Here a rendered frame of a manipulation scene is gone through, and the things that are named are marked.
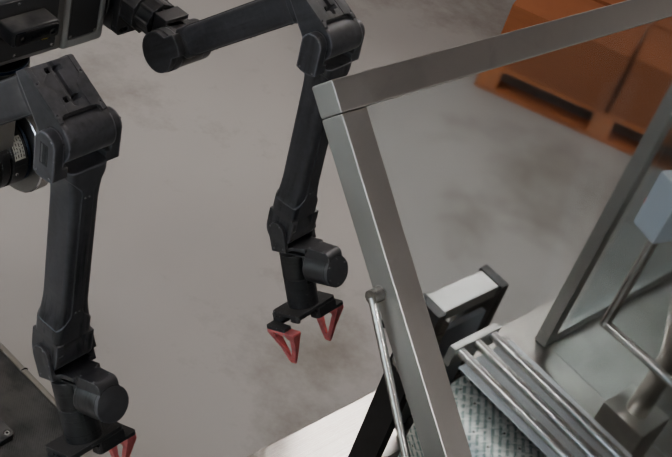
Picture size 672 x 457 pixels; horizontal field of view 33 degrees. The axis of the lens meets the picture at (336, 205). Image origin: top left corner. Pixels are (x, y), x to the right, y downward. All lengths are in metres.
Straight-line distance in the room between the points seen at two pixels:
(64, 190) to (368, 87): 0.62
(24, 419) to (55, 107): 1.58
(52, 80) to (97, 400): 0.48
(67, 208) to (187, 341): 2.00
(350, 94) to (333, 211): 3.12
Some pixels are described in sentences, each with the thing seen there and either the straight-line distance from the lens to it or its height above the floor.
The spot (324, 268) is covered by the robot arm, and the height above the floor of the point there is 1.25.
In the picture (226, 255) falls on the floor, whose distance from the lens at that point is 3.79.
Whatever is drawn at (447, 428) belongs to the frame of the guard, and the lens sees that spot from 1.02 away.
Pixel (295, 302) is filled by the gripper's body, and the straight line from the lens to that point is 2.05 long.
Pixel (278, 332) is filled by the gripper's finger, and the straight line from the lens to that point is 2.04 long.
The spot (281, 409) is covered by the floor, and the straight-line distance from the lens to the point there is 3.39.
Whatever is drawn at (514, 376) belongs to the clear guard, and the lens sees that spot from 1.09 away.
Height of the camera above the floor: 2.55
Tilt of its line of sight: 38 degrees down
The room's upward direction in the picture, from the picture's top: 19 degrees clockwise
